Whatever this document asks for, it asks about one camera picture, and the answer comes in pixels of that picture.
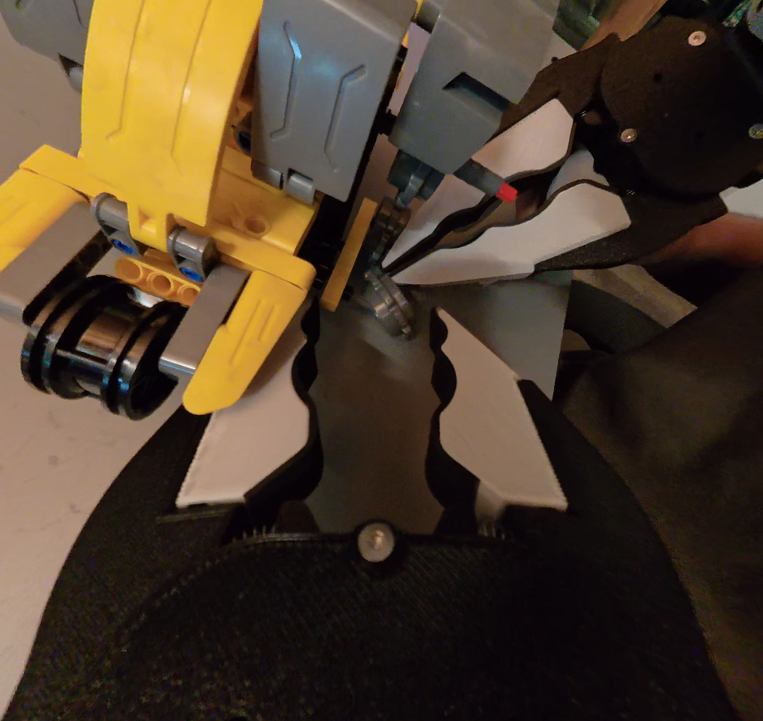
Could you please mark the yellow brick beam with pins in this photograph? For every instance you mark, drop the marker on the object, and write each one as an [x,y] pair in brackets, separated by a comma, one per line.
[351,244]

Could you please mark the person's right hand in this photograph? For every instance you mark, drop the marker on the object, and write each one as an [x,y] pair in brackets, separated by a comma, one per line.
[727,244]

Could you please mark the person's brown clothing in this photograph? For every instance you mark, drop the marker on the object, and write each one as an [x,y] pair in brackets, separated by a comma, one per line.
[685,464]

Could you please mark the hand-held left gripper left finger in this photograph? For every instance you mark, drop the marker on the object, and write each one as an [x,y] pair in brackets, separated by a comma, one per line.
[250,447]

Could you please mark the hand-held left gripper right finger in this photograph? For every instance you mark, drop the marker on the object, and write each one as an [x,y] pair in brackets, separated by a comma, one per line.
[495,435]

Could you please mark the yellow toy brick vehicle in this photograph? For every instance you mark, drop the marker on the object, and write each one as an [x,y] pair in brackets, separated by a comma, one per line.
[167,77]

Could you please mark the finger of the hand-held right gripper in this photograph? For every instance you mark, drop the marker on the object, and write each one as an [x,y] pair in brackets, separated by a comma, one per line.
[566,220]
[536,137]

